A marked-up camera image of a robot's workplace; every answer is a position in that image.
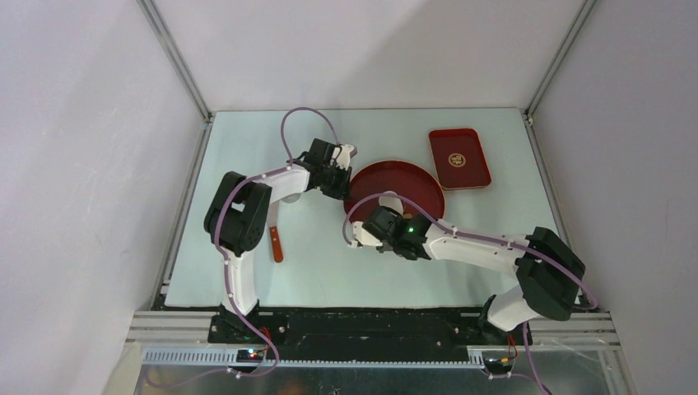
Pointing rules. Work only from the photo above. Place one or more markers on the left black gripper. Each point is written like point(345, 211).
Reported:
point(342, 190)

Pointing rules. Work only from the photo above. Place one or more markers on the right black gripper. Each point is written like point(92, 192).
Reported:
point(384, 248)

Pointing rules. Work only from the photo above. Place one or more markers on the round red plate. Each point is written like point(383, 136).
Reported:
point(403, 178)

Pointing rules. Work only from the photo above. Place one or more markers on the rectangular red tray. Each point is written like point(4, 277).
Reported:
point(459, 159)

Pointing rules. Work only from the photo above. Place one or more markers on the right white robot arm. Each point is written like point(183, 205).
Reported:
point(548, 274)

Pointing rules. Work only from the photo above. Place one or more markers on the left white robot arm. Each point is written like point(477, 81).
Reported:
point(238, 215)

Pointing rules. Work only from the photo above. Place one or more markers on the white dough ball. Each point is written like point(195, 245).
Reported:
point(392, 201)

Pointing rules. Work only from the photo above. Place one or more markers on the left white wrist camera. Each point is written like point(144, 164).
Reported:
point(342, 154)

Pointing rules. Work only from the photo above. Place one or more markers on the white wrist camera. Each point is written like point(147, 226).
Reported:
point(361, 237)
point(342, 154)

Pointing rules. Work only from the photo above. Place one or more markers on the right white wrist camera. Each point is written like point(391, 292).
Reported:
point(361, 237)

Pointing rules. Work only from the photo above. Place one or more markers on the metal scraper red handle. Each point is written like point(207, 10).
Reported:
point(274, 236)

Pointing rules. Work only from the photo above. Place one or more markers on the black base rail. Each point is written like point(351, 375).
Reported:
point(289, 325)

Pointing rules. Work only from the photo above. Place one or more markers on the aluminium frame front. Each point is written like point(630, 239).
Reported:
point(182, 339)

